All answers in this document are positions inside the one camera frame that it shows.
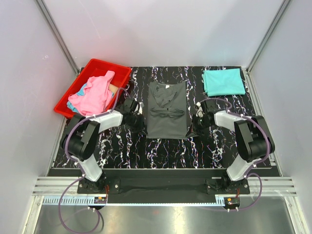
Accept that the aluminium cross rail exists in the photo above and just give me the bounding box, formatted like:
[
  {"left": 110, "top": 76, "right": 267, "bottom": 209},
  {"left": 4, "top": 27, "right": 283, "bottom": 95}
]
[{"left": 23, "top": 169, "right": 312, "bottom": 234}]

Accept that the folded teal t-shirt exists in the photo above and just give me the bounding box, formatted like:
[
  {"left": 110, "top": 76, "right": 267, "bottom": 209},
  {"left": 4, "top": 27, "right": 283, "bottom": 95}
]
[{"left": 202, "top": 68, "right": 246, "bottom": 97}]

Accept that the red plastic bin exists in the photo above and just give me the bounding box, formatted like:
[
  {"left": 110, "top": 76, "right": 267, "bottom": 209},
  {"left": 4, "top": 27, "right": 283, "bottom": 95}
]
[{"left": 54, "top": 58, "right": 132, "bottom": 118}]

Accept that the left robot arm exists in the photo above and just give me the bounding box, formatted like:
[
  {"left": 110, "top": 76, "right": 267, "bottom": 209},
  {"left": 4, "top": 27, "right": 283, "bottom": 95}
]
[{"left": 59, "top": 98, "right": 147, "bottom": 194}]

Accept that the left aluminium frame post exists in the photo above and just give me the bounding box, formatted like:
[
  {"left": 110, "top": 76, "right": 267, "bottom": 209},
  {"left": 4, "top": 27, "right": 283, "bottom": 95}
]
[{"left": 34, "top": 0, "right": 80, "bottom": 75}]

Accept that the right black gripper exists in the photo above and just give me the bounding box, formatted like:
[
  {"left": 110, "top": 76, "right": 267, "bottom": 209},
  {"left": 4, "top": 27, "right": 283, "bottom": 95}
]
[{"left": 186, "top": 115, "right": 212, "bottom": 138}]

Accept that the dark grey t-shirt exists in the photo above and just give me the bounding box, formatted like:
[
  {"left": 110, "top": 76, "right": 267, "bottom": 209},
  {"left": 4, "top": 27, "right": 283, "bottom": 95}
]
[{"left": 146, "top": 81, "right": 189, "bottom": 139}]

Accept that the aluminium frame post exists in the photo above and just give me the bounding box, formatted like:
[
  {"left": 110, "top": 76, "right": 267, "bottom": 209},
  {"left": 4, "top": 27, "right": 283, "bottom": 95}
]
[
  {"left": 246, "top": 0, "right": 292, "bottom": 73},
  {"left": 34, "top": 0, "right": 80, "bottom": 75}
]

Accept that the pink t-shirt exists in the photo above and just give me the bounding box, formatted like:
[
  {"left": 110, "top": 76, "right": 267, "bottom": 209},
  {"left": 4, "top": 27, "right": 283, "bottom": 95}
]
[{"left": 67, "top": 70, "right": 115, "bottom": 117}]

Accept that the right aluminium frame post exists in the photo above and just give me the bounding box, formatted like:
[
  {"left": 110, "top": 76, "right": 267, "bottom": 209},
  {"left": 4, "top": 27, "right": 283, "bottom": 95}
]
[{"left": 246, "top": 0, "right": 292, "bottom": 73}]

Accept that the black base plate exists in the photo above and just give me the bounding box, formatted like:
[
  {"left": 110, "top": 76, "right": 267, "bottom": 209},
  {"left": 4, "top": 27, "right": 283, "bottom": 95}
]
[{"left": 78, "top": 169, "right": 250, "bottom": 205}]

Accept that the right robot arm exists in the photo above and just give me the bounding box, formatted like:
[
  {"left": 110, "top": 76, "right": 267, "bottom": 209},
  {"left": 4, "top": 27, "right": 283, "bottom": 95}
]
[{"left": 186, "top": 98, "right": 275, "bottom": 194}]

